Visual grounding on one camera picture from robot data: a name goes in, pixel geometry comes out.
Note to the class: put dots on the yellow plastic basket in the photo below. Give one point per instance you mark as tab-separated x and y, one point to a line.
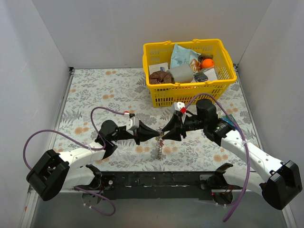
165	94

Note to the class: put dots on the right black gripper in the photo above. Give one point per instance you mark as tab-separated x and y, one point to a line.
182	127

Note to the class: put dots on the black car key fob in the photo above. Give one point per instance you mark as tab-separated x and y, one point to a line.
200	77

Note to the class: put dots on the white card box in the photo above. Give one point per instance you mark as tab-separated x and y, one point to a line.
158	67

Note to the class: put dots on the green sponge pack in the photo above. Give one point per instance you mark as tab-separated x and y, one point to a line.
229	119

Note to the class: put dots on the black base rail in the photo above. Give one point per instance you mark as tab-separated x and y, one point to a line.
202	185

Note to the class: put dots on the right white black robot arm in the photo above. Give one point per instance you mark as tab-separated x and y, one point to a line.
276	181

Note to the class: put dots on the light blue snack bag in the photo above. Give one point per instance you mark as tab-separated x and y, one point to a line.
181	55

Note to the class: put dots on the grey tape roll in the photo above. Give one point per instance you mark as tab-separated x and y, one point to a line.
181	74

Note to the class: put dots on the gold wrapped candy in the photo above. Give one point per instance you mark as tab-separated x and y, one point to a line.
195	65

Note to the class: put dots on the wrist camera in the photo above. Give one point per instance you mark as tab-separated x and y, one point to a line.
179	108
132	124

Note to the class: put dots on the orange fruit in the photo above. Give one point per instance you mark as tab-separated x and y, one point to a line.
207	63

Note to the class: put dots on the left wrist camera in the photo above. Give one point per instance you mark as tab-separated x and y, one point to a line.
132	124

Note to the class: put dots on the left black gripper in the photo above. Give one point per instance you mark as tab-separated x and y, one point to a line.
137	134

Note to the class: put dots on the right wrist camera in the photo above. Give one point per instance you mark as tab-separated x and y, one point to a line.
179	108

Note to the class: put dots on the brown chocolate donut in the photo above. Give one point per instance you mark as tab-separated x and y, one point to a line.
161	77

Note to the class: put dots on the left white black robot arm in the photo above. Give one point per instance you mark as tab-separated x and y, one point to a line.
68	170

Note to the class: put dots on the metal keyring disc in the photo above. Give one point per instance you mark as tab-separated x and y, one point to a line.
159	145

